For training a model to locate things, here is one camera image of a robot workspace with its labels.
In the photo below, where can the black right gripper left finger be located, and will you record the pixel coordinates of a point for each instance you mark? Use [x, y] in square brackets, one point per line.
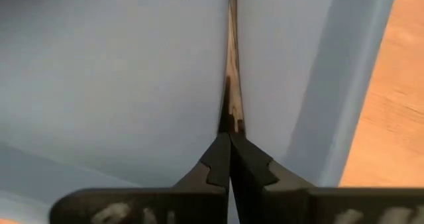
[212, 171]

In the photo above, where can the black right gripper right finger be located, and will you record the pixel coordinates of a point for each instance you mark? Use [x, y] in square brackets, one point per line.
[255, 177]

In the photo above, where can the dark metal spoon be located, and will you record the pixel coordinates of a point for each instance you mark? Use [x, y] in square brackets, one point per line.
[233, 85]

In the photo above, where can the blue plastic tray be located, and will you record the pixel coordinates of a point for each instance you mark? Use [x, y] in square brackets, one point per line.
[99, 68]

